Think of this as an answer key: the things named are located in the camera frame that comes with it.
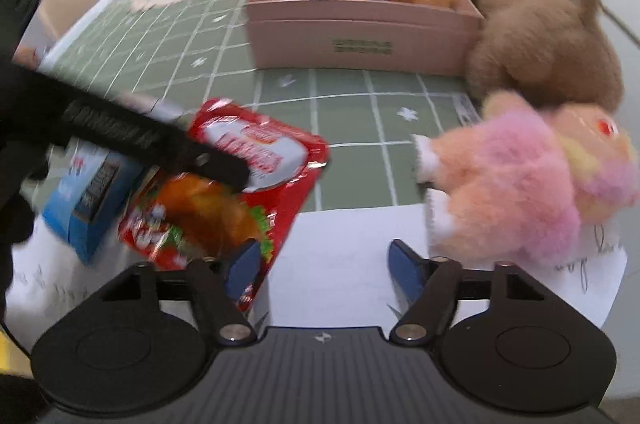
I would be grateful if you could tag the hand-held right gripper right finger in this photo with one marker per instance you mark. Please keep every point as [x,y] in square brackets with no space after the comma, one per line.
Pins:
[405,271]

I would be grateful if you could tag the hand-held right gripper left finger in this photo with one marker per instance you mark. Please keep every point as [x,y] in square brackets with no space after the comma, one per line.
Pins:
[242,269]

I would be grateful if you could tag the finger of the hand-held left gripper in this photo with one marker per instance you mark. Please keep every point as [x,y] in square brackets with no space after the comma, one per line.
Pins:
[220,169]

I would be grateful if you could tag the red snack packet white label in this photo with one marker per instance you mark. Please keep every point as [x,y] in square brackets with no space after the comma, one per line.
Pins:
[280,144]

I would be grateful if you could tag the blue and white snack packet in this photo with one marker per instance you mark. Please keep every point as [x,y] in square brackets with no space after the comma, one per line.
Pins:
[87,204]

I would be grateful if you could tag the pink cardboard box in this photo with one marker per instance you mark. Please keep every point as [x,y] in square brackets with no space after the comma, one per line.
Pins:
[360,37]

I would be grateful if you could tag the white handwritten paper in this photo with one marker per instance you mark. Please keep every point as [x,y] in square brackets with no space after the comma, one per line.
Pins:
[345,254]

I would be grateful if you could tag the beige chair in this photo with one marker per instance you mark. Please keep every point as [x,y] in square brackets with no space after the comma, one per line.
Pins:
[65,7]

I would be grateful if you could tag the pink plush toy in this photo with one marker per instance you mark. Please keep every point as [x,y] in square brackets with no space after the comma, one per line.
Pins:
[515,189]

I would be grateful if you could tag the green checked tablecloth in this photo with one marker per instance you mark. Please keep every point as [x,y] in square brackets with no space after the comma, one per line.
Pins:
[350,114]

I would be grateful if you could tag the white printed tag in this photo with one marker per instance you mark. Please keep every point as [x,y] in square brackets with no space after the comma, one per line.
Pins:
[465,109]

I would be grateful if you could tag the yellow object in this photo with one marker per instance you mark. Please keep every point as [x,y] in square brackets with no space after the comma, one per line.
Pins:
[12,354]

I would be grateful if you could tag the brown teddy bear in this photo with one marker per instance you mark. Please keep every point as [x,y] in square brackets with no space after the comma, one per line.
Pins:
[545,29]

